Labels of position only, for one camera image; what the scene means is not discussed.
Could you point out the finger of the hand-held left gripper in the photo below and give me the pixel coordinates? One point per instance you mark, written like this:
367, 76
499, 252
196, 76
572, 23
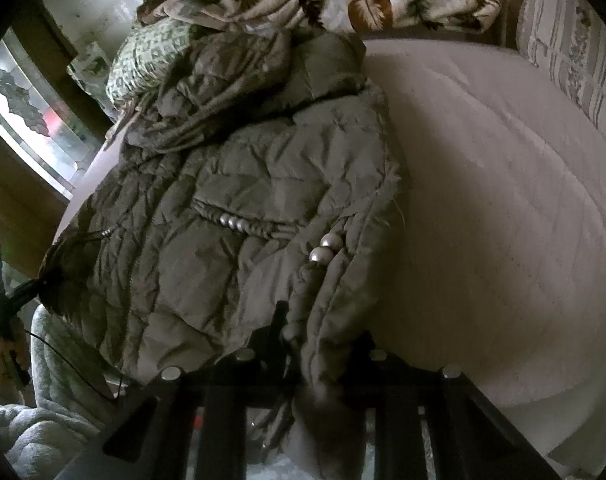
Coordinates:
30, 290

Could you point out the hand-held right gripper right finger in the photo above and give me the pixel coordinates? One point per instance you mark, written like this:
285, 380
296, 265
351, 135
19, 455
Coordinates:
388, 380

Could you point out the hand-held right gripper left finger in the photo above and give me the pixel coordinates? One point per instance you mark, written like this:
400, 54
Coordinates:
263, 355

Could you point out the olive quilted hooded jacket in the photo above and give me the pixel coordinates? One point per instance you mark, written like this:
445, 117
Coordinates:
208, 210

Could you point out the person's left hand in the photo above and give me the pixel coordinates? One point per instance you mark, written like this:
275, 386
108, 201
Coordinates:
0, 360

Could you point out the person's white fleece robe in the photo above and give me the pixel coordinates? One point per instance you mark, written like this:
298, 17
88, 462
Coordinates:
43, 410

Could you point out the leaded glass window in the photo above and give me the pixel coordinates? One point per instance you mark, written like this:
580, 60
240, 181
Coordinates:
28, 110

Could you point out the bed with pink sheet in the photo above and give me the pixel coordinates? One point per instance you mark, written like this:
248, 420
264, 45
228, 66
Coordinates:
483, 210

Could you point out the floral print bag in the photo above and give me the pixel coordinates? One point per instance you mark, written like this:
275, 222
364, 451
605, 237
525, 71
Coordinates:
90, 67

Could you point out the green checked pillow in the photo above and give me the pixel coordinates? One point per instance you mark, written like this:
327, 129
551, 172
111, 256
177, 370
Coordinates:
143, 60

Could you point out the wooden armchair with striped cushion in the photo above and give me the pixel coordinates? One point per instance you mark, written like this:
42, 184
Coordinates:
568, 45

